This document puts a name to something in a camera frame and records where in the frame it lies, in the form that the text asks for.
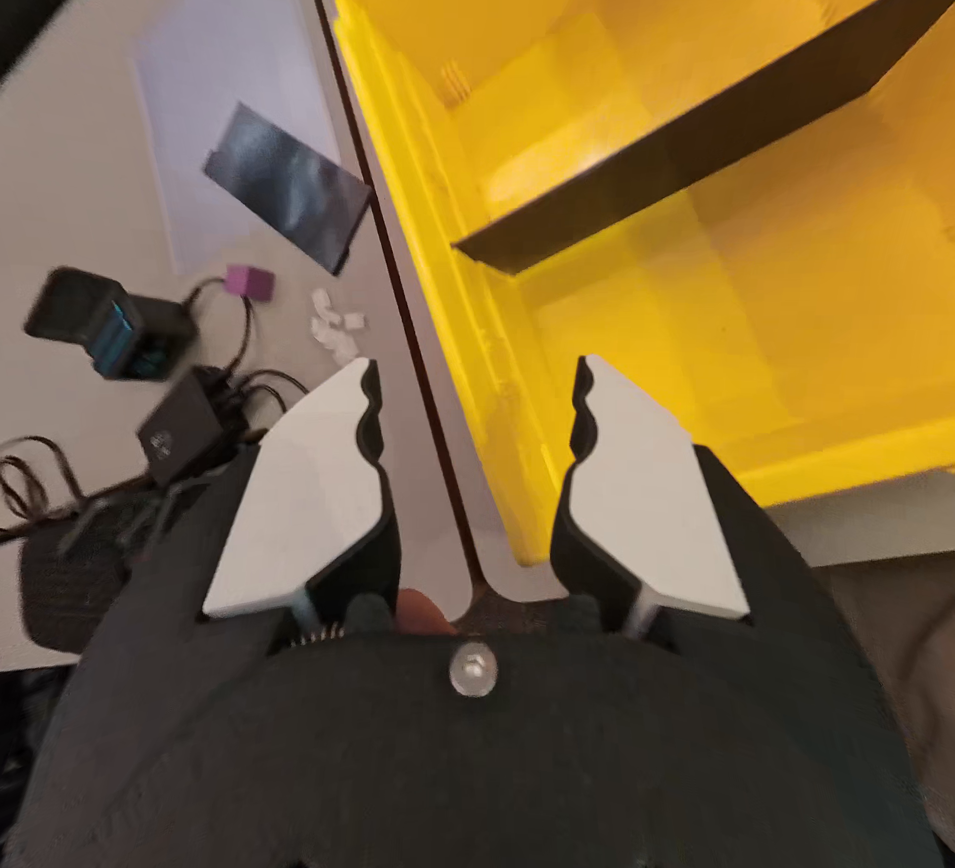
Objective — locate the black glossy card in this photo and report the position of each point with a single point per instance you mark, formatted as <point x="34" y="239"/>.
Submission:
<point x="291" y="186"/>

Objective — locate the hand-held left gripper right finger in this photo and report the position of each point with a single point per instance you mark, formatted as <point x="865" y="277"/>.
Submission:
<point x="656" y="502"/>

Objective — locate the small purple cube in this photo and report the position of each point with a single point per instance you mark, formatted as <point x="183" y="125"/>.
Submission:
<point x="250" y="283"/>

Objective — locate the yellow plastic bin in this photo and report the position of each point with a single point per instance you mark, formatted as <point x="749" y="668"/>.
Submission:
<point x="746" y="323"/>

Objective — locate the person's left hand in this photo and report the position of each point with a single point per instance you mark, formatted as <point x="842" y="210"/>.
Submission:
<point x="421" y="614"/>

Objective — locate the pile of white paper scraps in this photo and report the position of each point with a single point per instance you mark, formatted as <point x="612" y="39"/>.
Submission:
<point x="332" y="327"/>

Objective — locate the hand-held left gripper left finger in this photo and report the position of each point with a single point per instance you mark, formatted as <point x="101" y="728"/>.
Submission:
<point x="298" y="495"/>

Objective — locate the black bin divider plate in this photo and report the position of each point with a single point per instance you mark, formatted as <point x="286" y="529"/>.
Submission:
<point x="671" y="167"/>

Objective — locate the black adapter box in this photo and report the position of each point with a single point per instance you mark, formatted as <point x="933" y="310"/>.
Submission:
<point x="183" y="424"/>

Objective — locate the lavender paper sheet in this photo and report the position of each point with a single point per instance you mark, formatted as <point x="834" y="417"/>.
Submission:
<point x="224" y="48"/>

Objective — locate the black and blue dock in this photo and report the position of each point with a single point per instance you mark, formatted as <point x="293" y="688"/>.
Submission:
<point x="67" y="301"/>

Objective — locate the black fabric pouch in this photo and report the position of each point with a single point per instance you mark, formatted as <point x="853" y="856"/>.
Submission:
<point x="74" y="584"/>

